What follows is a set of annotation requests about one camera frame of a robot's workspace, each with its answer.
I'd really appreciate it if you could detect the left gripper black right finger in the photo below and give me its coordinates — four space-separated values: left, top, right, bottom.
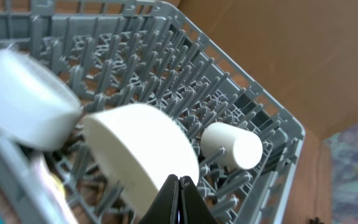
178 176 218 224

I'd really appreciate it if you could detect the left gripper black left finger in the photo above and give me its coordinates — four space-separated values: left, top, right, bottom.
139 174 179 224

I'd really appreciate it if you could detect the white bowl with peanuts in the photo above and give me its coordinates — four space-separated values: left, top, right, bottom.
81 103 200 217

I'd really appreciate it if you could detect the white paper cup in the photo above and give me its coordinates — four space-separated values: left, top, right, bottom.
201 122 263 170

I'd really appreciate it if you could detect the yellow plastic fork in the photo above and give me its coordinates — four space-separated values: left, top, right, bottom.
50 174 66 198

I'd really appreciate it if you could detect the grey bowl with rice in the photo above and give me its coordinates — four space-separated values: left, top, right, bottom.
0 49 82 151

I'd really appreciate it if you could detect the grey plastic dishwasher rack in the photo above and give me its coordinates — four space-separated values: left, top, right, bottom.
0 0 305 223

